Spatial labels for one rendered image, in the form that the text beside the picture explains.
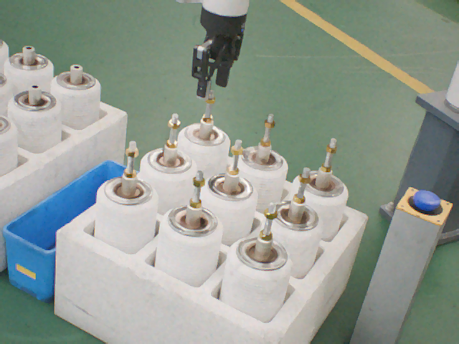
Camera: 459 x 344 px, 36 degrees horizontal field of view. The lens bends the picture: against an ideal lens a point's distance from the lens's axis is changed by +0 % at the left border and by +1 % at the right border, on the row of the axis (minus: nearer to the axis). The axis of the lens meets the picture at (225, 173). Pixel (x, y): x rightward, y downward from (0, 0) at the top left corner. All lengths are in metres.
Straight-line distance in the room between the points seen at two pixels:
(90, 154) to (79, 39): 0.89
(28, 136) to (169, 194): 0.30
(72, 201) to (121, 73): 0.75
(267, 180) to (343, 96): 0.97
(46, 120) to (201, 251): 0.43
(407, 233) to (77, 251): 0.51
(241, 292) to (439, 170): 0.63
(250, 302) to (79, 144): 0.51
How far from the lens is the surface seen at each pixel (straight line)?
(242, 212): 1.13
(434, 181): 1.53
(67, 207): 1.37
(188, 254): 1.04
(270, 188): 1.23
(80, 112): 1.41
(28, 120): 1.31
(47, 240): 1.36
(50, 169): 1.32
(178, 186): 1.17
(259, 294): 1.02
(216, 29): 1.16
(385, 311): 1.21
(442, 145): 1.50
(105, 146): 1.45
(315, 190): 1.19
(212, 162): 1.27
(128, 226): 1.09
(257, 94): 2.05
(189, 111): 1.90
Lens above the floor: 0.89
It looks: 32 degrees down
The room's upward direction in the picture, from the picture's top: 10 degrees clockwise
